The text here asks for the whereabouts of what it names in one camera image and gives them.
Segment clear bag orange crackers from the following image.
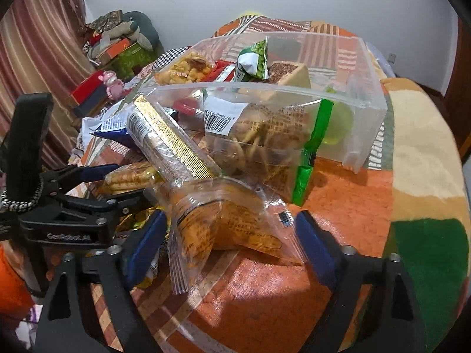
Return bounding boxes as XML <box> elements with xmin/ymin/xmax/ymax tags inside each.
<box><xmin>157</xmin><ymin>177</ymin><xmax>306</xmax><ymax>295</ymax></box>

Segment green-edged clear cookie bag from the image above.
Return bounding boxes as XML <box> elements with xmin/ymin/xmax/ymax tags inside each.
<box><xmin>204</xmin><ymin>96</ymin><xmax>334</xmax><ymax>206</ymax></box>

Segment clear plastic storage bin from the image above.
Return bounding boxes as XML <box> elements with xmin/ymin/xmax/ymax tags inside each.
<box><xmin>140</xmin><ymin>32</ymin><xmax>387</xmax><ymax>172</ymax></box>

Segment cake loaf brown print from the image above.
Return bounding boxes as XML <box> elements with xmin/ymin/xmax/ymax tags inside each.
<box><xmin>266</xmin><ymin>61</ymin><xmax>311</xmax><ymax>89</ymax></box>

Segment biscuit roll pack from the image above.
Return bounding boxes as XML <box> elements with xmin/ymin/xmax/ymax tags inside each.
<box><xmin>98</xmin><ymin>162</ymin><xmax>163</xmax><ymax>195</ymax></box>

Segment orange sleeve forearm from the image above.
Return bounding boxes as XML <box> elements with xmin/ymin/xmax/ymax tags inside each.
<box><xmin>0</xmin><ymin>247</ymin><xmax>34</xmax><ymax>319</ymax></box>

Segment gold silver cracker pack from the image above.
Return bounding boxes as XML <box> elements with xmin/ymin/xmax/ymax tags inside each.
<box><xmin>125</xmin><ymin>96</ymin><xmax>222</xmax><ymax>184</ymax></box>

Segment white crumpled plastic bag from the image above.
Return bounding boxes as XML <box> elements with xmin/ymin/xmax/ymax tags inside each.
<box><xmin>75</xmin><ymin>116</ymin><xmax>102</xmax><ymax>156</ymax></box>

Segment blue white snack packet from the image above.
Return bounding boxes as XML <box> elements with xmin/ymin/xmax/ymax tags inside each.
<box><xmin>91</xmin><ymin>113</ymin><xmax>139</xmax><ymax>151</ymax></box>

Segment red and black box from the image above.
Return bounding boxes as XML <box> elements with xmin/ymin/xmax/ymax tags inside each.
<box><xmin>69</xmin><ymin>70</ymin><xmax>108</xmax><ymax>118</ymax></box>

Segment pink plush toy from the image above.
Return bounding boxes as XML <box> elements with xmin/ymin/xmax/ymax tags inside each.
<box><xmin>98</xmin><ymin>70</ymin><xmax>125</xmax><ymax>100</ymax></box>

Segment striped red beige curtain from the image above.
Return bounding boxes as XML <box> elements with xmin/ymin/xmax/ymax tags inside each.
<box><xmin>1</xmin><ymin>0</ymin><xmax>93</xmax><ymax>169</ymax></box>

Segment pile of clothes and boxes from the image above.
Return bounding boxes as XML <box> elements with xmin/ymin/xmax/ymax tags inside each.
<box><xmin>83</xmin><ymin>10</ymin><xmax>164</xmax><ymax>81</ymax></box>

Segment fried snack clear bag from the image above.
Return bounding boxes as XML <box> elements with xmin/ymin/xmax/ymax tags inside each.
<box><xmin>154</xmin><ymin>51</ymin><xmax>214</xmax><ymax>85</ymax></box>

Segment red snack packet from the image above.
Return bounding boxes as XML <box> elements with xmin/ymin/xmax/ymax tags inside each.
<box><xmin>201</xmin><ymin>59</ymin><xmax>236</xmax><ymax>82</ymax></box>

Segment green white snack packet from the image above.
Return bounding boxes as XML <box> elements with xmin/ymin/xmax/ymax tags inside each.
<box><xmin>232</xmin><ymin>37</ymin><xmax>269</xmax><ymax>82</ymax></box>

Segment white wall socket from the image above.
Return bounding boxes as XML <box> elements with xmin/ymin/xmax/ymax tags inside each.
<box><xmin>387</xmin><ymin>54</ymin><xmax>396</xmax><ymax>64</ymax></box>

